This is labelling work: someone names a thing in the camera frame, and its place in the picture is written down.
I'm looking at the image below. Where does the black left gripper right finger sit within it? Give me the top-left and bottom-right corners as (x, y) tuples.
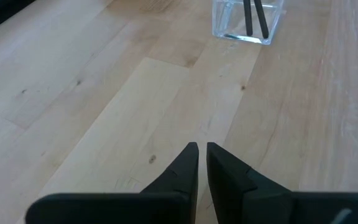
(206, 142), (358, 224)

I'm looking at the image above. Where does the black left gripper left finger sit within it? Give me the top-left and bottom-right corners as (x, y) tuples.
(25, 142), (200, 224)

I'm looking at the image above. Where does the clear acrylic container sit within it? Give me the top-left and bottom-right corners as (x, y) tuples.
(211, 0), (286, 46)

